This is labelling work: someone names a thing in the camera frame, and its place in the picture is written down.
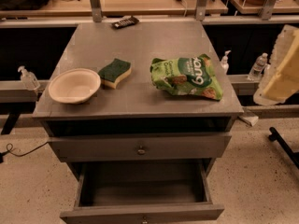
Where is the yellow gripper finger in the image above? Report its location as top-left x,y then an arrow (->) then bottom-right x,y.
263,29 -> 299,101
253,25 -> 299,105

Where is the green rice chip bag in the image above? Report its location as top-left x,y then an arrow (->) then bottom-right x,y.
149,54 -> 223,101

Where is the closed upper drawer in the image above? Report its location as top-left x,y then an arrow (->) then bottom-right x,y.
50,133 -> 231,162

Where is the grey drawer cabinet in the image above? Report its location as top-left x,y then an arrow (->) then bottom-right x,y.
32,21 -> 245,224

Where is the open lower drawer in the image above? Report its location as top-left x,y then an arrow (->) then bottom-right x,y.
60,160 -> 224,224

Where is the clear water bottle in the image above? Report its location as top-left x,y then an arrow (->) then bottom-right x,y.
248,53 -> 268,80

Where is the white floor block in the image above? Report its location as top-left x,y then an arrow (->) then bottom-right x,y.
239,107 -> 259,126

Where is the black metal leg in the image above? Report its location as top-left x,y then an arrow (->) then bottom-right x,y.
268,127 -> 299,169

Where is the right pump bottle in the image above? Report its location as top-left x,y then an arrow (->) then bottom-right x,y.
221,50 -> 230,73

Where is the green yellow sponge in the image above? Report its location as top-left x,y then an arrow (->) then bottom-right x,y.
98,59 -> 132,89

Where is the black remote control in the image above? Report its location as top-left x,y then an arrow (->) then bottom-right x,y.
111,16 -> 139,29

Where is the white paper bowl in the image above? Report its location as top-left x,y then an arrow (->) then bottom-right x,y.
49,68 -> 101,104

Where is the left hand sanitizer bottle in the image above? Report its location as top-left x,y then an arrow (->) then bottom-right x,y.
18,65 -> 40,91

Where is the black floor cable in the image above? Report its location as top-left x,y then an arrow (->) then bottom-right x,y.
0,141 -> 50,164

